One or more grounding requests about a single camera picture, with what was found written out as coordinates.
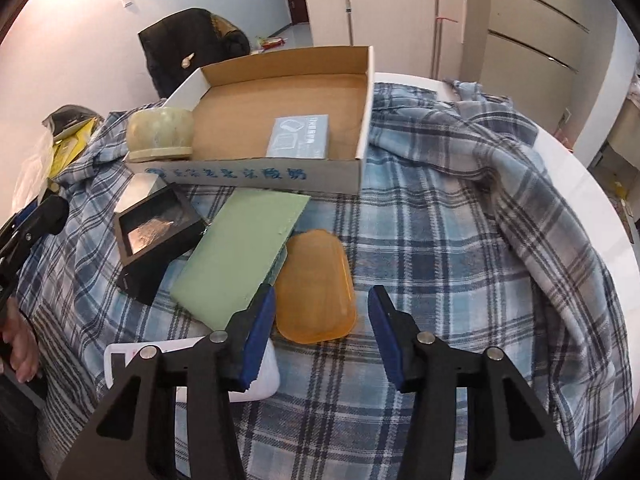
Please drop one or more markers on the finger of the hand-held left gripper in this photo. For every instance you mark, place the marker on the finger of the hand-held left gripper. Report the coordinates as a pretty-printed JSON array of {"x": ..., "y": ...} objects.
[{"x": 45, "y": 215}]

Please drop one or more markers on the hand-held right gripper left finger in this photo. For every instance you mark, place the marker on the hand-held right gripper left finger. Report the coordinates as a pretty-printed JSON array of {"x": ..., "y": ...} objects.
[{"x": 262, "y": 330}]

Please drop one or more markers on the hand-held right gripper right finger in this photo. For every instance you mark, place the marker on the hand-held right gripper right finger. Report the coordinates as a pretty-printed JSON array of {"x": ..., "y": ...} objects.
[{"x": 387, "y": 330}]

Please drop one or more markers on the white plastic box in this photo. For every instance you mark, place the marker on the white plastic box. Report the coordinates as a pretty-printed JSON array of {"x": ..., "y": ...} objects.
[{"x": 267, "y": 365}]

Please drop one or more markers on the orange translucent plastic lid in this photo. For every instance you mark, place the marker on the orange translucent plastic lid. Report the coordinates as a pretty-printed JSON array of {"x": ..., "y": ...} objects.
[{"x": 312, "y": 290}]

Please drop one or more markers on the green board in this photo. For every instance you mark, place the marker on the green board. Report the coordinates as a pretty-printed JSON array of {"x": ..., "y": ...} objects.
[{"x": 240, "y": 250}]

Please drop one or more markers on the black box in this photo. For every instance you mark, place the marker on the black box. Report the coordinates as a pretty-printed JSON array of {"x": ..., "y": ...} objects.
[{"x": 150, "y": 245}]

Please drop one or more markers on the cardboard box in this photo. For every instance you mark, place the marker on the cardboard box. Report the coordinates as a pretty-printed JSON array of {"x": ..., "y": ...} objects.
[{"x": 280, "y": 110}]

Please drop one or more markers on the person's left hand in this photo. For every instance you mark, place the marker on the person's left hand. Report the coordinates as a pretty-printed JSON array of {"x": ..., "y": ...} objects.
[{"x": 22, "y": 350}]

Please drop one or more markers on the blue plaid blanket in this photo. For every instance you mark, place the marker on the blue plaid blanket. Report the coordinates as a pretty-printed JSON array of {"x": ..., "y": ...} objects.
[{"x": 440, "y": 260}]

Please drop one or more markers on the black bag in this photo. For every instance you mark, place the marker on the black bag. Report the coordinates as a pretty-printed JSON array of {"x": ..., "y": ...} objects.
[{"x": 70, "y": 115}]

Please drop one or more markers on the light blue small box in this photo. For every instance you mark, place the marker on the light blue small box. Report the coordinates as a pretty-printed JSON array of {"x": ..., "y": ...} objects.
[{"x": 298, "y": 137}]

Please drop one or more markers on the colourful packets on floor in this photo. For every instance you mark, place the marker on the colourful packets on floor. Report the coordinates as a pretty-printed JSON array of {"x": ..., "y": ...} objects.
[{"x": 270, "y": 42}]

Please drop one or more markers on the beige cabinet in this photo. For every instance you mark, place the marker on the beige cabinet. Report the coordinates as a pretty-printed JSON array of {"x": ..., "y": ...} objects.
[{"x": 525, "y": 35}]

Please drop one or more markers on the white mop pole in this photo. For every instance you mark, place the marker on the white mop pole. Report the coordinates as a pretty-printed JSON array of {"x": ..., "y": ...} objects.
[{"x": 347, "y": 5}]

